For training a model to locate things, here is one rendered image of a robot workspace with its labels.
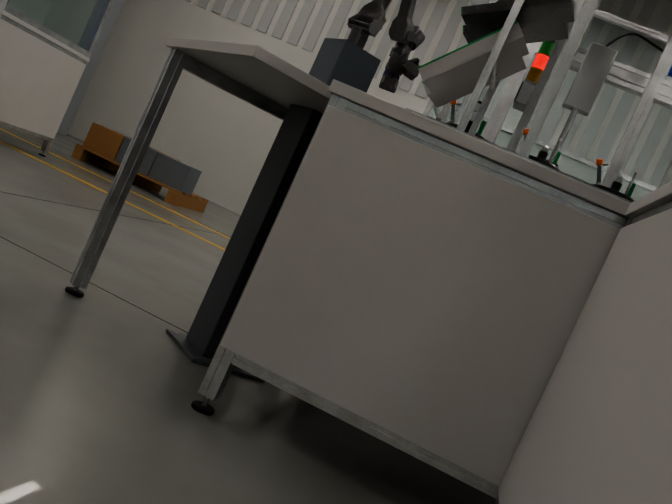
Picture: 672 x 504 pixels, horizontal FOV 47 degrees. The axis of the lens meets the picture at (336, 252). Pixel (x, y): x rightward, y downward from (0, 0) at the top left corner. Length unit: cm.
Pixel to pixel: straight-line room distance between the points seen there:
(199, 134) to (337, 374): 980
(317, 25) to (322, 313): 966
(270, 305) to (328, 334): 16
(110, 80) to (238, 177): 251
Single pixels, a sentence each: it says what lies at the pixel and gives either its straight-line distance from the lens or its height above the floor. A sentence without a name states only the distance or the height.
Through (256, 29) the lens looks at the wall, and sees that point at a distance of 1157.
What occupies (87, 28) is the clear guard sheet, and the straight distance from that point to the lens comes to 683.
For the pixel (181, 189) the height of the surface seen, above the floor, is 17.
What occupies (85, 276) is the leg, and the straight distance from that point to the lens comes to 255.
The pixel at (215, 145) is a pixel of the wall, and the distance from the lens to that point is 1137.
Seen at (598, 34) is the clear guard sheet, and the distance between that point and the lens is 407.
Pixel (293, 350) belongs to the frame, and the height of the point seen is 24.
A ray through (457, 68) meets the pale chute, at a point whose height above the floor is 105.
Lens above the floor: 57
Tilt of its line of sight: 3 degrees down
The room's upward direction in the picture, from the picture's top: 24 degrees clockwise
